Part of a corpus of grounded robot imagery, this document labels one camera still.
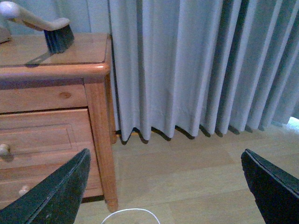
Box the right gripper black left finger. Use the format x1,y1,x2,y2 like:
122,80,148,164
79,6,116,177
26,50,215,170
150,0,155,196
0,149,91,224

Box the beige hand brush black bristles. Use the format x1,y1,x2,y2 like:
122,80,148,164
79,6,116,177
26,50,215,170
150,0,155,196
0,1,74,54

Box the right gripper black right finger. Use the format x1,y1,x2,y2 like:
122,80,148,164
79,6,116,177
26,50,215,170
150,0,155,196
241,149,299,224

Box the light grey pleated curtain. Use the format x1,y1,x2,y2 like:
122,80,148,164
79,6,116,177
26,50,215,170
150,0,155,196
108,0,299,141

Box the white cable loop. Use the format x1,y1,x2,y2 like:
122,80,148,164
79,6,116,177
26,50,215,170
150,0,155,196
101,208,161,224

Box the wooden nightstand with drawers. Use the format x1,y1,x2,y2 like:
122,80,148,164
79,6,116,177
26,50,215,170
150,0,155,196
0,33,118,212

